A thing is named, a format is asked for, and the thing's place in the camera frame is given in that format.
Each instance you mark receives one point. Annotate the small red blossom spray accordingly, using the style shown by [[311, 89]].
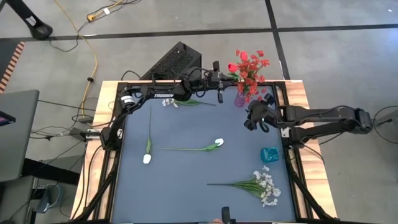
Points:
[[250, 90]]

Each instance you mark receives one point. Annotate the large white blossom spray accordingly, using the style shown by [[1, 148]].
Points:
[[264, 186]]

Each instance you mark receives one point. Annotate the black mat striped edge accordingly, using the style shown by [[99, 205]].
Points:
[[7, 62]]

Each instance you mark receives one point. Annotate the purple glass vase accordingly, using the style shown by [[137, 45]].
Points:
[[239, 101]]

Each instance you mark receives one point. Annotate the black computer tower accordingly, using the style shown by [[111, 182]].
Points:
[[174, 59]]

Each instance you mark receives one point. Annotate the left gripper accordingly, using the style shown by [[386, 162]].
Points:
[[202, 81]]

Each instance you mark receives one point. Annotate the white tulip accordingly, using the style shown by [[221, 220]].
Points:
[[219, 142], [147, 159]]

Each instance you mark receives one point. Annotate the grey side table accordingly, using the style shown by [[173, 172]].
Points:
[[18, 140]]

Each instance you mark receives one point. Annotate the small white blossom spray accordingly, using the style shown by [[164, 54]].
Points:
[[169, 102]]

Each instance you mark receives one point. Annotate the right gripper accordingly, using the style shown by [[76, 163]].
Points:
[[262, 113]]

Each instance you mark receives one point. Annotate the black handheld object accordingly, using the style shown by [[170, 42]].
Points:
[[226, 215]]

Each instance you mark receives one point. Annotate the black stand leg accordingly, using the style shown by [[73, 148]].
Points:
[[38, 29]]

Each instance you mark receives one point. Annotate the grey stand leg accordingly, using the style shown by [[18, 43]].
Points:
[[387, 119]]

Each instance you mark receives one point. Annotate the blue-grey table mat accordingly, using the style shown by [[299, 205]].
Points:
[[192, 180]]

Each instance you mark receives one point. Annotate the dark device blue screen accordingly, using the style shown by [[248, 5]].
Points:
[[6, 119]]

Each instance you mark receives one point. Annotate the black aluminium table frame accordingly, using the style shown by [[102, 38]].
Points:
[[280, 85]]

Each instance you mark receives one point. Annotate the large red blossom spray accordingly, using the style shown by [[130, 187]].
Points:
[[256, 63]]

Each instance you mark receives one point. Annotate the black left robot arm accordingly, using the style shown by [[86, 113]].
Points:
[[164, 93]]

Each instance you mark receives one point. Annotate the person's hand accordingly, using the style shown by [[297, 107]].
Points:
[[217, 221]]

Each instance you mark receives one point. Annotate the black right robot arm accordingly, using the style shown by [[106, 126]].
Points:
[[326, 113]]

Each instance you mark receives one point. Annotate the grey seat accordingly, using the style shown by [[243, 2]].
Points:
[[15, 199]]

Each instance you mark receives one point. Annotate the silver corner bracket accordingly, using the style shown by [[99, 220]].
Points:
[[285, 132]]

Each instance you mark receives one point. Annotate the blue glass vase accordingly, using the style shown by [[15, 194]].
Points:
[[270, 155]]

